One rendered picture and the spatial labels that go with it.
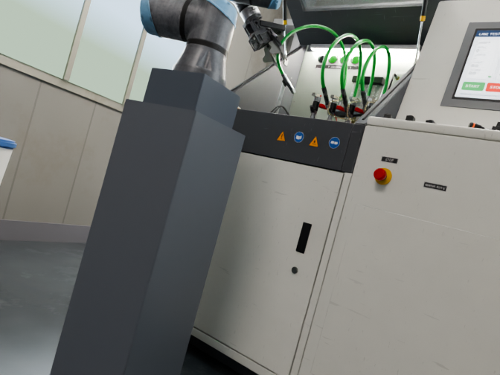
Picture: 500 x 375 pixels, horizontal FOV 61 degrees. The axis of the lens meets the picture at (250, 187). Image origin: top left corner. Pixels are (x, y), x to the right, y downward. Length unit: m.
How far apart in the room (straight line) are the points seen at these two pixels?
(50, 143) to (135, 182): 1.82
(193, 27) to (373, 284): 0.88
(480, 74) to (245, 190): 0.90
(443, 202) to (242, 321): 0.77
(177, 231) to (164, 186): 0.12
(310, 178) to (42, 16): 1.89
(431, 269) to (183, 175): 0.72
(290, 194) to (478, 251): 0.59
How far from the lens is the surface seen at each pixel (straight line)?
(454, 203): 1.28
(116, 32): 3.10
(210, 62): 1.16
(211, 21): 1.19
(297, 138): 1.49
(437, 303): 1.28
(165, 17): 1.24
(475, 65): 1.70
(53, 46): 2.83
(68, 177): 3.00
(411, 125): 1.36
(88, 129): 3.03
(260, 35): 1.80
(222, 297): 1.61
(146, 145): 1.09
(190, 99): 1.08
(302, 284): 1.42
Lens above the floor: 0.65
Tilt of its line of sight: 1 degrees up
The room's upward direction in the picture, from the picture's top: 15 degrees clockwise
